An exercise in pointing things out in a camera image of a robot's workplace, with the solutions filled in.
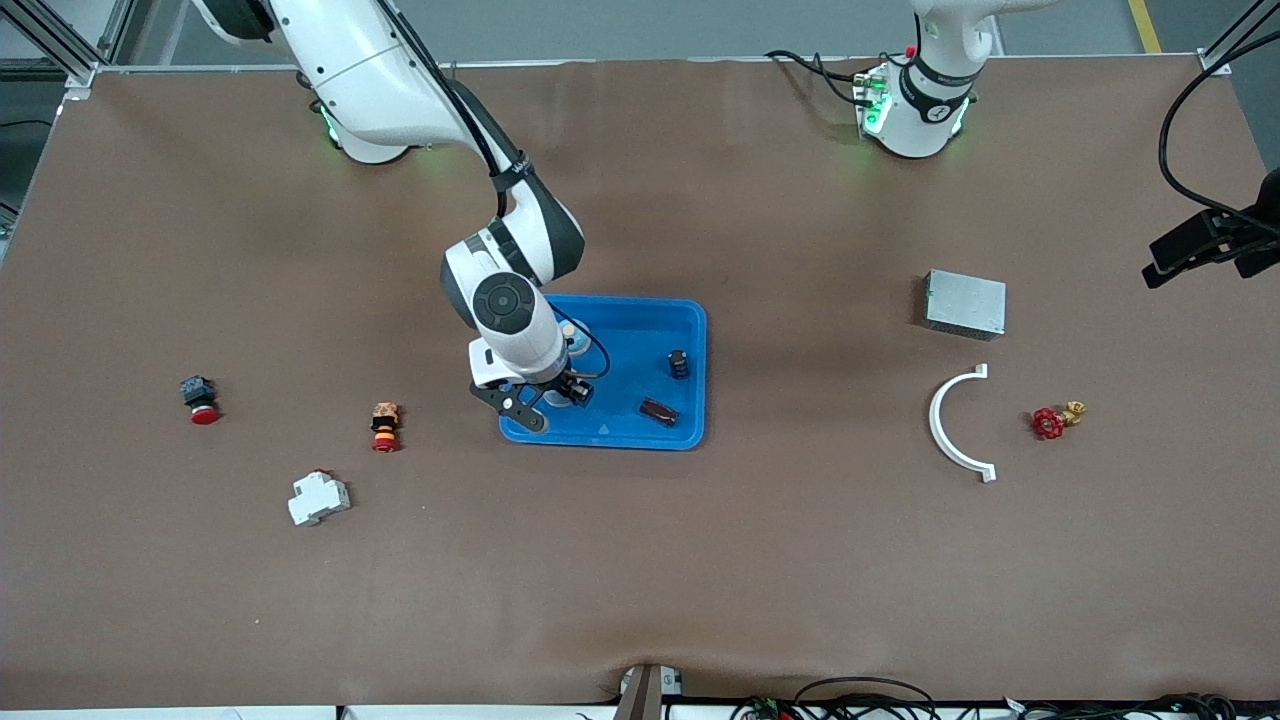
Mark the blue plastic tray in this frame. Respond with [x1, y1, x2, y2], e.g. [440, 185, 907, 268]
[498, 293, 709, 451]

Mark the brown table mat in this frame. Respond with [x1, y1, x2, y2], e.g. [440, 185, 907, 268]
[0, 55, 1280, 709]

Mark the brass valve red handwheel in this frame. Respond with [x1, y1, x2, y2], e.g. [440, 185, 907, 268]
[1032, 401, 1087, 441]

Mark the white circuit breaker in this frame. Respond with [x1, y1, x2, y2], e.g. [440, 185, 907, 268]
[288, 470, 351, 528]

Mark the silver metal module box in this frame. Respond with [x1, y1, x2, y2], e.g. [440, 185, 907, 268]
[924, 270, 1007, 342]

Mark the red mushroom push button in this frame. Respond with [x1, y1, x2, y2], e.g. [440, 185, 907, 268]
[181, 375, 221, 426]

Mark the metal table clamp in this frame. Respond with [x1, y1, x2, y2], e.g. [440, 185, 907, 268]
[614, 663, 684, 720]

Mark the silver base connector box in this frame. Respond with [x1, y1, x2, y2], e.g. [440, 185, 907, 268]
[853, 63, 893, 138]

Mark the white semicircular plastic bracket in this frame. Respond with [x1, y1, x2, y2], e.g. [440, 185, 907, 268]
[929, 364, 998, 484]

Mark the black base cable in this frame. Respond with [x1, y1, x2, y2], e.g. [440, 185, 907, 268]
[765, 48, 871, 106]

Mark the black looped cable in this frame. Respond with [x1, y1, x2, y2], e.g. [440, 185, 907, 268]
[795, 677, 938, 720]

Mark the black cable bundle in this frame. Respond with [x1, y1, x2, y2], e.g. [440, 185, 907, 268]
[1000, 692, 1280, 720]

